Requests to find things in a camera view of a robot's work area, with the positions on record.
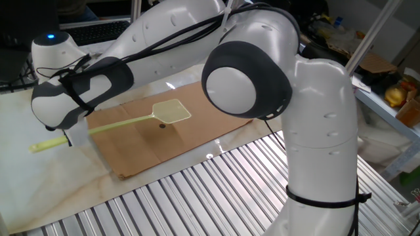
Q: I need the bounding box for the marble pattern board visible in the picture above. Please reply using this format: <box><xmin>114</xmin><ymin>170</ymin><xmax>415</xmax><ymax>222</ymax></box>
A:
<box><xmin>0</xmin><ymin>64</ymin><xmax>312</xmax><ymax>234</ymax></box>

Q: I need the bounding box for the brown cardboard sheet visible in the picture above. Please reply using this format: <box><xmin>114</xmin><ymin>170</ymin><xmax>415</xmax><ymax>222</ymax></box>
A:
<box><xmin>85</xmin><ymin>81</ymin><xmax>253</xmax><ymax>180</ymax></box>

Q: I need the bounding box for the aluminium frame post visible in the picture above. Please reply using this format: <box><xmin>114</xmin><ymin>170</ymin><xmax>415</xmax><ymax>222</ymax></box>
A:
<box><xmin>344</xmin><ymin>0</ymin><xmax>404</xmax><ymax>76</ymax></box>
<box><xmin>130</xmin><ymin>0</ymin><xmax>142</xmax><ymax>24</ymax></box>

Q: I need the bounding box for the black computer keyboard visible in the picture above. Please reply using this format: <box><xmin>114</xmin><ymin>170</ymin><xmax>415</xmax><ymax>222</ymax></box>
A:
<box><xmin>64</xmin><ymin>20</ymin><xmax>131</xmax><ymax>47</ymax></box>

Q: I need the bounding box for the black cable bundle on arm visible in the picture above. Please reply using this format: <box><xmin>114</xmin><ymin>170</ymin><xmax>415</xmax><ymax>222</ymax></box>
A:
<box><xmin>35</xmin><ymin>1</ymin><xmax>296</xmax><ymax>99</ymax></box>

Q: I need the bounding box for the light green plastic flyswatter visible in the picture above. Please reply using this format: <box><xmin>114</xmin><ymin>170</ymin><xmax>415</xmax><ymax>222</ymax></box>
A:
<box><xmin>28</xmin><ymin>98</ymin><xmax>192</xmax><ymax>154</ymax></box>

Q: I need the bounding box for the green plastic object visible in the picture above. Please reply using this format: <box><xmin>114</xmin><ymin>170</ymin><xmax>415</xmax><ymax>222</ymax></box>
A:
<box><xmin>398</xmin><ymin>165</ymin><xmax>420</xmax><ymax>187</ymax></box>

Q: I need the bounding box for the yellow toy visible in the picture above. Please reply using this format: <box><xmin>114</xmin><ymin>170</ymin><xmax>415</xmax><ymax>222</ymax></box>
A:
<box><xmin>384</xmin><ymin>84</ymin><xmax>408</xmax><ymax>108</ymax></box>

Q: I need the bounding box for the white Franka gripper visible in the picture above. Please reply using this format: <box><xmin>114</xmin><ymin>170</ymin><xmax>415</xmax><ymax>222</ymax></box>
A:
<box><xmin>62</xmin><ymin>116</ymin><xmax>90</xmax><ymax>148</ymax></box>

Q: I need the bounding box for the black computer monitor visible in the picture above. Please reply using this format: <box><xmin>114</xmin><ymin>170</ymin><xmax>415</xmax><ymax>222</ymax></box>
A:
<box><xmin>0</xmin><ymin>0</ymin><xmax>60</xmax><ymax>85</ymax></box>

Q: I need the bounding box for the small brown box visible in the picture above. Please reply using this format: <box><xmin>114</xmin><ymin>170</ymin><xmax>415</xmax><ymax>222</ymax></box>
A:
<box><xmin>395</xmin><ymin>97</ymin><xmax>420</xmax><ymax>128</ymax></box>

